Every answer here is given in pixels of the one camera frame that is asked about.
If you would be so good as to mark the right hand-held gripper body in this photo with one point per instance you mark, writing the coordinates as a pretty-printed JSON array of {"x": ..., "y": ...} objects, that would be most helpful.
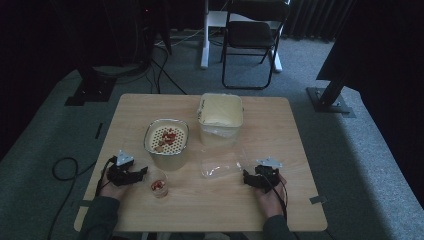
[{"x": 264, "y": 174}]

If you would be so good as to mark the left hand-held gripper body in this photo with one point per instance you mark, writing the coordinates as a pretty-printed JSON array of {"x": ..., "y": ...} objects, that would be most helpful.
[{"x": 122, "y": 170}]

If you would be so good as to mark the clear cup with red food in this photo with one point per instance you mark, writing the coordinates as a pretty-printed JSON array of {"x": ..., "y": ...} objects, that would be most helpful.
[{"x": 158, "y": 185}]

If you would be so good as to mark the steel pot with perforated strainer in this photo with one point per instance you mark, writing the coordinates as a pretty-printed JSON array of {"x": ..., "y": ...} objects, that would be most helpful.
[{"x": 166, "y": 143}]

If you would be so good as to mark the person's left hand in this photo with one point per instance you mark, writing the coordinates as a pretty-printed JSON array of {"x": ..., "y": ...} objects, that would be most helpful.
[{"x": 111, "y": 188}]

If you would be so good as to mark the person's right hand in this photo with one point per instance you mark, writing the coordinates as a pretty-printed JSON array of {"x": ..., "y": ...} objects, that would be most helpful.
[{"x": 274, "y": 199}]

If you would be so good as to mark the clear plastic bag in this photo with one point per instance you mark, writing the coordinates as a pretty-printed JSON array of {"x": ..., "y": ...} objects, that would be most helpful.
[{"x": 222, "y": 162}]

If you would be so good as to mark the red and tan food pieces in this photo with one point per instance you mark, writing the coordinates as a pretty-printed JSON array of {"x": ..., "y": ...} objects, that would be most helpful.
[{"x": 167, "y": 138}]

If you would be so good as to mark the black tape strip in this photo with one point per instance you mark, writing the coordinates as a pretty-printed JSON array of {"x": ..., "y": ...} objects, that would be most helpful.
[{"x": 98, "y": 130}]

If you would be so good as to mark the grey tape strip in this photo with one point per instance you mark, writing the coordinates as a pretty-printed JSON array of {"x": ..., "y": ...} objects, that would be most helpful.
[{"x": 318, "y": 199}]

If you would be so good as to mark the cream bin with plastic liner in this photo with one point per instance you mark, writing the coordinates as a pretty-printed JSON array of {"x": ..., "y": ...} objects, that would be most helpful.
[{"x": 220, "y": 118}]

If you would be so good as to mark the black stand with flat base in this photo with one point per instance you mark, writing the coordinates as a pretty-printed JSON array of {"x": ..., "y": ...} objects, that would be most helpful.
[{"x": 91, "y": 85}]

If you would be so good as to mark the black folding chair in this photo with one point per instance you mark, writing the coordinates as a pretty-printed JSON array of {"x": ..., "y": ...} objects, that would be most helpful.
[{"x": 251, "y": 40}]

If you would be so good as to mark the black stand with base plate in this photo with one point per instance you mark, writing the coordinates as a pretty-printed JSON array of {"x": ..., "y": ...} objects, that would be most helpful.
[{"x": 333, "y": 93}]

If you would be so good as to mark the white desk frame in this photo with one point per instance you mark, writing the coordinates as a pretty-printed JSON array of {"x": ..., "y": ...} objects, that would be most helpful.
[{"x": 213, "y": 36}]

